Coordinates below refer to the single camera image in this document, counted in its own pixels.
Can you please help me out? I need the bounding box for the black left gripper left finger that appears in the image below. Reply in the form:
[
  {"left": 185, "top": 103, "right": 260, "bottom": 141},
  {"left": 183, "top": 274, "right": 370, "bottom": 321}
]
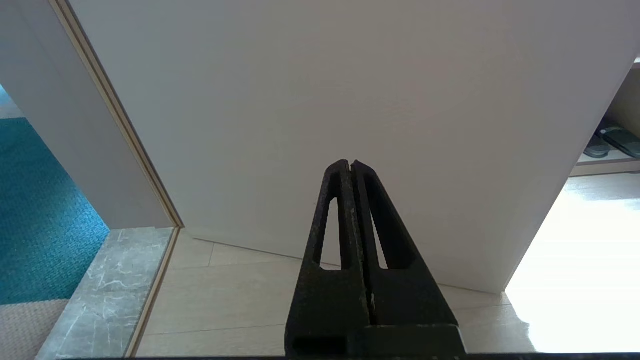
[{"left": 285, "top": 160, "right": 371, "bottom": 357}]

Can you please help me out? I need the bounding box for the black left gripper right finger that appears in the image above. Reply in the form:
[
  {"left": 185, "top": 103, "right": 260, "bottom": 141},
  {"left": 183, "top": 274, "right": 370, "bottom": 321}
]
[{"left": 351, "top": 160, "right": 459, "bottom": 327}]

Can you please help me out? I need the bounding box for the beige wooden door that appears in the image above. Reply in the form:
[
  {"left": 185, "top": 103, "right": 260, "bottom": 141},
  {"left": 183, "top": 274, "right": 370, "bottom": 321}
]
[{"left": 67, "top": 0, "right": 640, "bottom": 295}]

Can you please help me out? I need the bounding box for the grey marble door threshold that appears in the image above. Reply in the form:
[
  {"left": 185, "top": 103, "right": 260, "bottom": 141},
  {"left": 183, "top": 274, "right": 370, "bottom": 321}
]
[{"left": 35, "top": 227, "right": 180, "bottom": 360}]

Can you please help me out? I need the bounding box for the dark slipper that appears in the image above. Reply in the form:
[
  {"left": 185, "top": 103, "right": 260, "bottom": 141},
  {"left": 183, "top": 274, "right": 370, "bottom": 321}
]
[
  {"left": 584, "top": 135, "right": 612, "bottom": 159},
  {"left": 599, "top": 126, "right": 640, "bottom": 159}
]

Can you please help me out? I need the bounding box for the beige wardrobe shelf unit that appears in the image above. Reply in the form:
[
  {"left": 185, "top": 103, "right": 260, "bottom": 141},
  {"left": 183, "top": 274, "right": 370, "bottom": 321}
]
[{"left": 570, "top": 57, "right": 640, "bottom": 177}]

